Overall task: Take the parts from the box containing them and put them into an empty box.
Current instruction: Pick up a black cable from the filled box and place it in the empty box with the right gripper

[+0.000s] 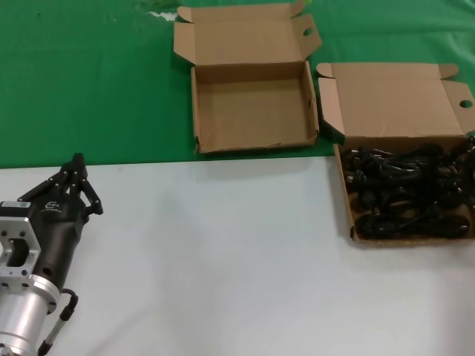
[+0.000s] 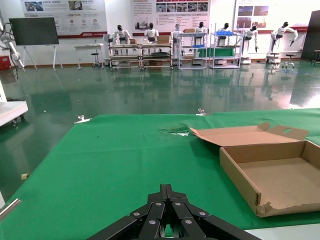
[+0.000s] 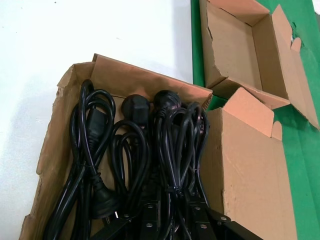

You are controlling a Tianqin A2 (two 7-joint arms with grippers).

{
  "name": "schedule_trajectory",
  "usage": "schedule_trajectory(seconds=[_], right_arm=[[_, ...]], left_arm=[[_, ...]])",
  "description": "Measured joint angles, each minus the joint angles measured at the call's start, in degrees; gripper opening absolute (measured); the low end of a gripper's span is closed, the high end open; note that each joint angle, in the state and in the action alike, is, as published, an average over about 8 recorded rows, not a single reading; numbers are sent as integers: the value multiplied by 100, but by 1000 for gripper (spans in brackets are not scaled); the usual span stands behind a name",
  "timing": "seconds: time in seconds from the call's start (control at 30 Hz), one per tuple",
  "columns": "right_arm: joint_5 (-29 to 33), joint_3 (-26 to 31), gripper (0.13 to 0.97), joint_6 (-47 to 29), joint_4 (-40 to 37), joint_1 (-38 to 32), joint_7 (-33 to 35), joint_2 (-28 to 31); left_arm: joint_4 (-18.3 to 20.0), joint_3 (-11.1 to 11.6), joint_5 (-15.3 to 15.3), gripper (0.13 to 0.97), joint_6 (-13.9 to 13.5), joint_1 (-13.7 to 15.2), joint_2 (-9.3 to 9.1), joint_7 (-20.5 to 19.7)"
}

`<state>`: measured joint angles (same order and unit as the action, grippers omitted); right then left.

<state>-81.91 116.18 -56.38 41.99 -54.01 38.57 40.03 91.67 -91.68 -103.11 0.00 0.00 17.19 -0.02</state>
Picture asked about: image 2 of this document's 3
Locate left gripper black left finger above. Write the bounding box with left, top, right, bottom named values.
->
left=86, top=184, right=167, bottom=240

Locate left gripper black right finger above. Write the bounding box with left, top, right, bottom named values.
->
left=165, top=184, right=261, bottom=240

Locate cardboard box with torn edge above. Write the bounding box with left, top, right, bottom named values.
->
left=189, top=122, right=320, bottom=218

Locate green table cloth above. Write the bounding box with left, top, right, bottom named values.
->
left=0, top=107, right=320, bottom=240

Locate metal cloth clip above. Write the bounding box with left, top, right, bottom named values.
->
left=0, top=198, right=23, bottom=217
left=195, top=108, right=213, bottom=117
left=73, top=114, right=92, bottom=125

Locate metal pipe storage rack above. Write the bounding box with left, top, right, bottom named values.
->
left=140, top=42, right=174, bottom=72
left=107, top=42, right=143, bottom=71

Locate black round stool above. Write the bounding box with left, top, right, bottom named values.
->
left=90, top=52, right=105, bottom=69

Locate white work table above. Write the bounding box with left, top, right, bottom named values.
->
left=0, top=100, right=29, bottom=128

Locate white desk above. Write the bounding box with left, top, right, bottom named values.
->
left=73, top=43, right=105, bottom=71

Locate white black humanoid robot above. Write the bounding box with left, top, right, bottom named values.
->
left=194, top=21, right=209, bottom=48
left=170, top=23, right=185, bottom=55
left=111, top=24, right=134, bottom=46
left=216, top=22, right=235, bottom=47
left=265, top=21, right=300, bottom=65
left=143, top=22, right=160, bottom=44
left=240, top=24, right=260, bottom=65

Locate black swivel stool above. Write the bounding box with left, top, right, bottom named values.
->
left=284, top=53, right=299, bottom=71

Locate brown wooden stool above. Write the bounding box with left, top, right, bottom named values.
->
left=311, top=49, right=320, bottom=67

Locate red cabinet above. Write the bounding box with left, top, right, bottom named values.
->
left=0, top=55, right=12, bottom=72

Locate black display screen on stand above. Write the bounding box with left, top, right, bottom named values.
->
left=8, top=16, right=63, bottom=71

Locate dark standing panel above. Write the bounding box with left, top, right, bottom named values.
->
left=300, top=10, right=320, bottom=61

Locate white shelf frame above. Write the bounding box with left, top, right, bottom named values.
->
left=177, top=31, right=209, bottom=70
left=208, top=23, right=243, bottom=70

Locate wall information poster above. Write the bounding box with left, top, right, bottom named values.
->
left=130, top=0, right=211, bottom=34
left=235, top=0, right=274, bottom=31
left=20, top=0, right=109, bottom=39

